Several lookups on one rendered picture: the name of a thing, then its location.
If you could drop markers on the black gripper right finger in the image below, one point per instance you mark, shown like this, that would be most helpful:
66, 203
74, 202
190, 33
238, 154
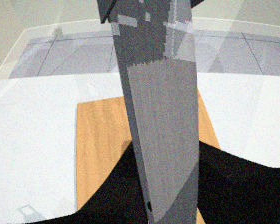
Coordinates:
233, 190

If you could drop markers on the wooden board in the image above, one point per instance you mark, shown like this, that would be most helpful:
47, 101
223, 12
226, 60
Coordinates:
102, 135

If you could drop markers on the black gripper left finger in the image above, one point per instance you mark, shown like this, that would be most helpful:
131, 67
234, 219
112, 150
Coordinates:
119, 200

